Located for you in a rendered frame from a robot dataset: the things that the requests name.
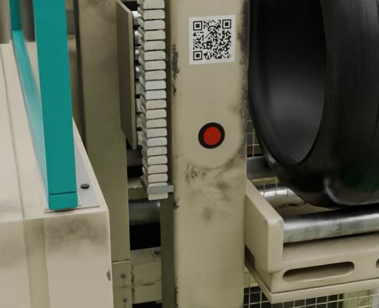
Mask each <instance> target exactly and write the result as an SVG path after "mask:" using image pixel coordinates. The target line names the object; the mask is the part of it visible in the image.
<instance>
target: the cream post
mask: <svg viewBox="0 0 379 308"><path fill-rule="evenodd" d="M163 1H164V8H161V10H163V11H164V16H165V17H164V18H162V19H161V20H163V21H164V23H165V28H164V29H161V30H163V31H164V32H165V39H162V41H163V42H164V43H165V49H162V50H163V51H167V52H168V53H169V61H164V62H165V64H166V68H165V69H163V70H164V71H165V73H166V78H165V79H163V80H164V81H165V83H166V88H165V89H164V91H165V92H166V98H164V100H165V101H166V107H165V108H164V109H165V110H166V117H165V119H166V126H165V128H166V130H167V135H166V136H165V137H166V139H167V144H166V145H165V146H166V148H167V154H165V155H166V156H167V163H166V165H167V172H166V174H167V177H169V178H170V180H171V185H173V187H174V192H172V195H170V194H168V197H167V198H166V199H160V228H161V285H162V308H243V298H244V270H245V243H244V221H245V194H246V160H247V132H248V65H249V22H250V0H163ZM221 15H235V62H220V63H211V64H194V65H190V52H189V17H209V16H221ZM209 127H215V128H217V129H219V131H220V133H221V139H220V140H219V142H218V143H216V144H214V145H208V144H206V143H205V141H204V140H203V137H202V135H203V132H204V131H205V130H206V129H207V128H209Z"/></svg>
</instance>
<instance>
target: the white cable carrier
mask: <svg viewBox="0 0 379 308"><path fill-rule="evenodd" d="M137 3H138V4H140V6H139V7H138V14H140V15H141V16H139V17H138V24H140V25H141V26H140V27H138V34H141V36H139V38H138V43H139V44H141V46H140V47H139V49H138V51H139V54H141V56H139V63H140V64H141V65H140V66H139V72H140V73H141V75H140V76H139V82H140V83H142V84H141V85H140V86H139V90H140V92H142V94H140V100H141V101H142V103H141V105H140V110H141V111H142V112H141V119H142V122H141V128H142V129H143V130H142V131H141V137H142V138H143V139H142V141H141V145H142V147H143V149H142V155H143V158H142V164H143V167H142V172H143V173H144V175H143V176H142V178H143V180H144V182H145V184H146V186H147V187H148V188H150V187H156V186H167V185H171V180H170V178H169V177H167V174H166V172H167V165H166V163H167V156H166V155H165V154H167V148H166V146H165V145H166V144H167V139H166V137H165V136H166V135H167V130H166V128H165V126H166V119H165V117H166V110H165V109H164V108H165V107H166V101H165V100H164V98H166V92H165V91H164V89H165V88H166V83H165V81H164V80H163V79H165V78H166V73H165V71H164V70H163V69H165V68H166V64H165V62H164V61H169V53H168V52H167V51H163V50H162V49H165V43H164V42H163V41H162V39H165V32H164V31H163V30H161V29H164V28H165V23H164V21H163V20H161V19H162V18H164V17H165V16H164V11H163V10H161V8H164V1H163V0H137ZM142 188H143V187H142ZM143 190H144V188H143ZM144 191H145V190H144ZM145 193H146V192H145ZM146 195H147V194H146ZM147 197H148V200H155V199H166V198H167V197H168V194H167V192H165V193H158V194H148V195H147Z"/></svg>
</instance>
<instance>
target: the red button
mask: <svg viewBox="0 0 379 308"><path fill-rule="evenodd" d="M202 137H203V140H204V141H205V143H206V144H208V145H214V144H216V143H218V142H219V140H220V139H221V133H220V131H219V129H217V128H215V127H209V128H207V129H206V130H205V131H204V132H203V135H202Z"/></svg>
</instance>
